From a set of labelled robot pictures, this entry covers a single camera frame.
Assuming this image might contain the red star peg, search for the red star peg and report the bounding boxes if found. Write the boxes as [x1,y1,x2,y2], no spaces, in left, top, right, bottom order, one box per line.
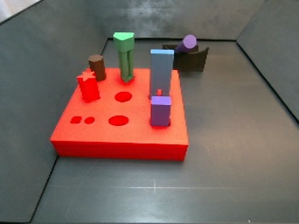
[77,68,100,102]

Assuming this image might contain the black curved holder stand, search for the black curved holder stand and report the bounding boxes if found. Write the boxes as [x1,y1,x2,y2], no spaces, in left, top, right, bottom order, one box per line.
[172,45,210,72]

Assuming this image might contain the red foam peg board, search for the red foam peg board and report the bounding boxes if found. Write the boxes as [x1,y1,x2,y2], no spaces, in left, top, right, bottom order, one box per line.
[51,68,190,161]

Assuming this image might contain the purple cylinder peg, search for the purple cylinder peg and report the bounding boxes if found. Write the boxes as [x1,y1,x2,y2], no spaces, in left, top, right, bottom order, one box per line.
[175,34,198,53]

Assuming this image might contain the blue rectangular peg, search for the blue rectangular peg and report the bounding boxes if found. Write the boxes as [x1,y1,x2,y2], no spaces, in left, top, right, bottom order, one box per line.
[150,49,174,97]

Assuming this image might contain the brown hexagonal peg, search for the brown hexagonal peg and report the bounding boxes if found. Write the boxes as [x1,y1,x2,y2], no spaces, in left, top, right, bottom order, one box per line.
[88,54,107,81]

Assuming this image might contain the purple square peg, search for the purple square peg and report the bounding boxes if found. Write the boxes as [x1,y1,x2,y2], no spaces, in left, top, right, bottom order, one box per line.
[151,96,172,127]

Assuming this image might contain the green triangular peg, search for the green triangular peg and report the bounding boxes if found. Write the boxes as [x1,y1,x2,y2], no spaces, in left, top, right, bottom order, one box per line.
[114,32,135,82]

